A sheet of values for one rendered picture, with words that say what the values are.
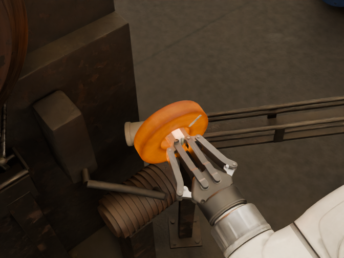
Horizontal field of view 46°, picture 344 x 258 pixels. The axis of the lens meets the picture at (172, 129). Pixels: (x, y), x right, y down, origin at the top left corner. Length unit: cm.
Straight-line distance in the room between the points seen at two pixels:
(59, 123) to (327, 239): 56
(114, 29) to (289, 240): 59
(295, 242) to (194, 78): 149
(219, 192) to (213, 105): 127
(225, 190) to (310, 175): 113
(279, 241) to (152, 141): 29
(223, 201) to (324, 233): 16
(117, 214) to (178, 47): 132
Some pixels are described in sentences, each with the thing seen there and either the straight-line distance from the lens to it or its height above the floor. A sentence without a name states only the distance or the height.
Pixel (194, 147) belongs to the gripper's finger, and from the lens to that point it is 75.
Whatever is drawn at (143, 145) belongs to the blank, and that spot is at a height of 86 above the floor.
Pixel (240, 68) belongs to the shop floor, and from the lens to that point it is 211.
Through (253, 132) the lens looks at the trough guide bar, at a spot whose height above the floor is 68.
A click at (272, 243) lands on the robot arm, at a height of 88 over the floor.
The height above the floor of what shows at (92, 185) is 60.
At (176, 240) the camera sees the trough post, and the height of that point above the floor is 1.
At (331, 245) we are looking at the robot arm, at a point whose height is 93.
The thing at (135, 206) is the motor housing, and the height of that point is 52.
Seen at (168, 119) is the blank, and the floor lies 90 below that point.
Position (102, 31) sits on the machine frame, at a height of 87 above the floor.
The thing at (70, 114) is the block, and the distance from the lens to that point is 89.
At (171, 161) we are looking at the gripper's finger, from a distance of 73.
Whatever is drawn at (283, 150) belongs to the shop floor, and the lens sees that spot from 183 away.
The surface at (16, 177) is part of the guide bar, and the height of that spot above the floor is 71.
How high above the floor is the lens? 148
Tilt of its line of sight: 54 degrees down
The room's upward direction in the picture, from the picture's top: straight up
